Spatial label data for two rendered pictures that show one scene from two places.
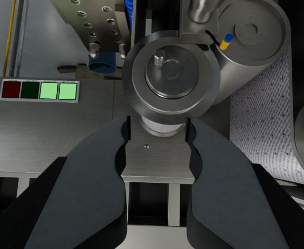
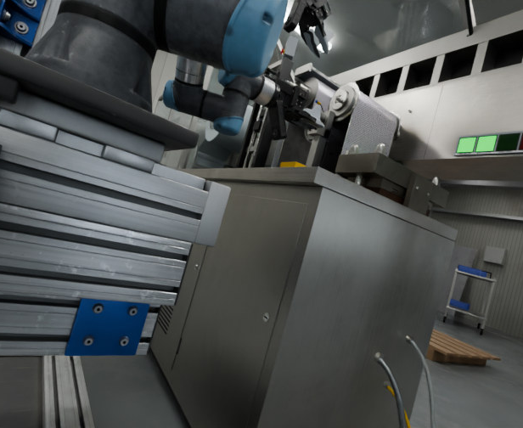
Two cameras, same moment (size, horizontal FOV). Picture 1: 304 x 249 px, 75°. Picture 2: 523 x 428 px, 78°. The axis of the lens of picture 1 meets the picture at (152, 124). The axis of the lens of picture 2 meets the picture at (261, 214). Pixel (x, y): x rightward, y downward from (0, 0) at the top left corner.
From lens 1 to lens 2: 1.18 m
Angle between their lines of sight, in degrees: 60
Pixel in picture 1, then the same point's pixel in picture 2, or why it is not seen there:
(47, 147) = (497, 92)
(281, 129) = (320, 95)
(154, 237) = (419, 54)
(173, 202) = (402, 80)
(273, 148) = (326, 92)
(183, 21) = (328, 114)
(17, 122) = not seen: outside the picture
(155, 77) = (344, 95)
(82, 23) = not seen: hidden behind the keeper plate
